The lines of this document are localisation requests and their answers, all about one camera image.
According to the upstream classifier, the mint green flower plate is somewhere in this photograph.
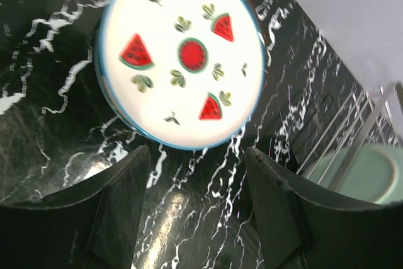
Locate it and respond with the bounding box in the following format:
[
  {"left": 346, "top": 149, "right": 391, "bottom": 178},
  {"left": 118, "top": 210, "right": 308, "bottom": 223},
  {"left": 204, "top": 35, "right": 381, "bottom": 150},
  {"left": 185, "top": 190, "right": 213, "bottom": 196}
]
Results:
[{"left": 303, "top": 144, "right": 402, "bottom": 204}]

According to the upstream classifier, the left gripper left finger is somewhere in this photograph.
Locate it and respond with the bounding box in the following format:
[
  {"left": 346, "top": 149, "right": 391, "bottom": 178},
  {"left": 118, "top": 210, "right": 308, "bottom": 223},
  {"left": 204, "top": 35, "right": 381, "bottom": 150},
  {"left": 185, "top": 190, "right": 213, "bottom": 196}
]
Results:
[{"left": 1, "top": 145, "right": 150, "bottom": 268}]

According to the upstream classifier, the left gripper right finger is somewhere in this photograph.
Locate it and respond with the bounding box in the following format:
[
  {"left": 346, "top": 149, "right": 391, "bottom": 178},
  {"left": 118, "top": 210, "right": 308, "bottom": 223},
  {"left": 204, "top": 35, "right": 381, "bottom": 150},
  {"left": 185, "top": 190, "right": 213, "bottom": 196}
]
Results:
[{"left": 244, "top": 147, "right": 402, "bottom": 268}]

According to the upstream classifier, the metal wire dish rack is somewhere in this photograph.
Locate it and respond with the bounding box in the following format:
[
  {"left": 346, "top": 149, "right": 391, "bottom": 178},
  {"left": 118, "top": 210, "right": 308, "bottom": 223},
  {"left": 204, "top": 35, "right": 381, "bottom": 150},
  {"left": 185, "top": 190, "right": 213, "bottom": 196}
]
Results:
[{"left": 297, "top": 82, "right": 402, "bottom": 192}]

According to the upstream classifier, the white watermelon pattern plate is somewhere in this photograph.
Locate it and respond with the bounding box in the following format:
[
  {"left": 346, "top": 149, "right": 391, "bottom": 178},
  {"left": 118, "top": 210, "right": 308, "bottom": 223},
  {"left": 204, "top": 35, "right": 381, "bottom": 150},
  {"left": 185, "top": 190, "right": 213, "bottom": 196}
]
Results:
[{"left": 94, "top": 0, "right": 266, "bottom": 150}]

